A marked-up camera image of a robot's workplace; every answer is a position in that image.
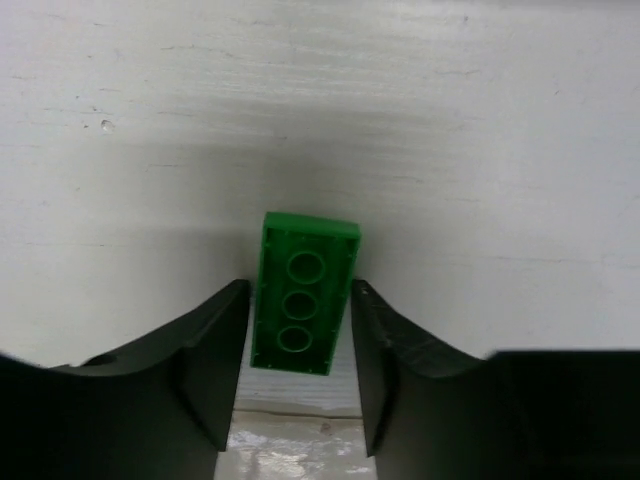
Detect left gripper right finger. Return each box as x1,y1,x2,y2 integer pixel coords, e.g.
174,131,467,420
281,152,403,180
351,280,639,479

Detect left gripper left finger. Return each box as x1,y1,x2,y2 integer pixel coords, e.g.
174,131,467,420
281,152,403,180
1,279,250,479

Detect green lego plate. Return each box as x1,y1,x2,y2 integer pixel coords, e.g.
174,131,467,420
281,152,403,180
250,212,361,376

